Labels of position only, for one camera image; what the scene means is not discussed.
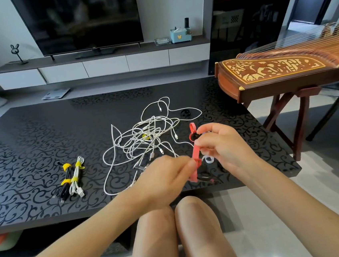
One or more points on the person's right hand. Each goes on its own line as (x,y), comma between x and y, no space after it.
(230,146)

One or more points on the person's left hand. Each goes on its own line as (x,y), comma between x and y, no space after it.
(160,180)

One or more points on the person's right thumb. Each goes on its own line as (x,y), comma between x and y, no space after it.
(206,147)

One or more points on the person's left fingers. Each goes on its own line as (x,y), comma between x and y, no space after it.
(185,165)

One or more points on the person's right forearm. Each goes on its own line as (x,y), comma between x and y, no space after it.
(310,208)

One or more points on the person's left forearm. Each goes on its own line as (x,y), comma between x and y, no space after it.
(70,246)

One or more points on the person's right leg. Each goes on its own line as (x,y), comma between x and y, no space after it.
(203,235)

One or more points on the person's leg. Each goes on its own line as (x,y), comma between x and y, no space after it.
(203,235)
(154,243)

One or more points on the person's left leg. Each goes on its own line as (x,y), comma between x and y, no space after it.
(154,243)

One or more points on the dark red guzheng stand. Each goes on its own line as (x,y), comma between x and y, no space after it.
(299,113)

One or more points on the wooden guzheng zither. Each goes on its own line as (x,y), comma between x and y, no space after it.
(284,69)

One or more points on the clear glass ashtray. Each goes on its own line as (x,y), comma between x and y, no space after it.
(162,41)

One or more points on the light blue tissue box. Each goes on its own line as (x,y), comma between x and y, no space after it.
(180,35)

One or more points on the black cylinder bottle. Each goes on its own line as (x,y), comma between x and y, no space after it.
(187,22)

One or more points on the white television cabinet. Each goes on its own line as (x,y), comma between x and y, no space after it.
(99,64)

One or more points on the black glass cabinet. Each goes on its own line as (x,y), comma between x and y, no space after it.
(242,16)

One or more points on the white bathroom scale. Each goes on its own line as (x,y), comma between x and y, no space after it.
(56,93)

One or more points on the black flat television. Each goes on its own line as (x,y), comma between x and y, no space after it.
(79,18)

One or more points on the orange and green cushion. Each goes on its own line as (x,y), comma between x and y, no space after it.
(1,240)

